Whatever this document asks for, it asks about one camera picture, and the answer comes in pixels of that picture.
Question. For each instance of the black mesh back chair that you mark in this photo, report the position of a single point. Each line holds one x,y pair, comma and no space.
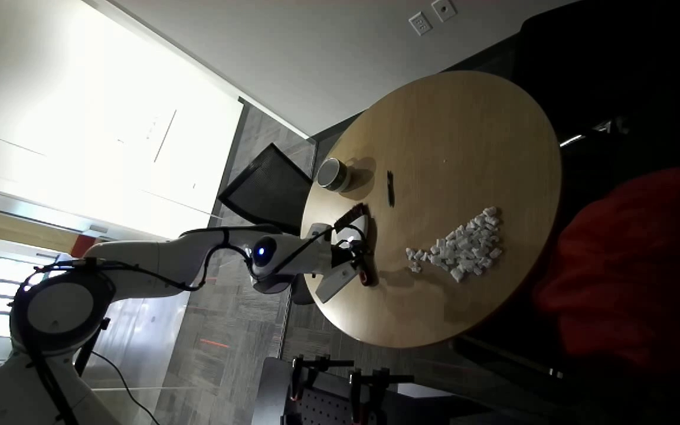
631,61

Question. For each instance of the white and green mug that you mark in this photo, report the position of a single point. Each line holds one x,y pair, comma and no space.
331,176

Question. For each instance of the black office chair with armrests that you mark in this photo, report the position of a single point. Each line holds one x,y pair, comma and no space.
266,189

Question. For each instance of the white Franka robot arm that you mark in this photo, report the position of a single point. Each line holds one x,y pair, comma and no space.
142,262

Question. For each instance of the pile of small white pieces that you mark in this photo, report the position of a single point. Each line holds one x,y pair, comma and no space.
462,247

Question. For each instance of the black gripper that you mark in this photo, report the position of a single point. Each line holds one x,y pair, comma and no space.
341,260

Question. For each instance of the red cloth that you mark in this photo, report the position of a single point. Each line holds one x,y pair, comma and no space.
631,268

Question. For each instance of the white wall outlet plate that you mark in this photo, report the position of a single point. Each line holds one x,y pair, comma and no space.
421,21
442,11

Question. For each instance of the blue pen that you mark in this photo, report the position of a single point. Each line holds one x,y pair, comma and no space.
391,189

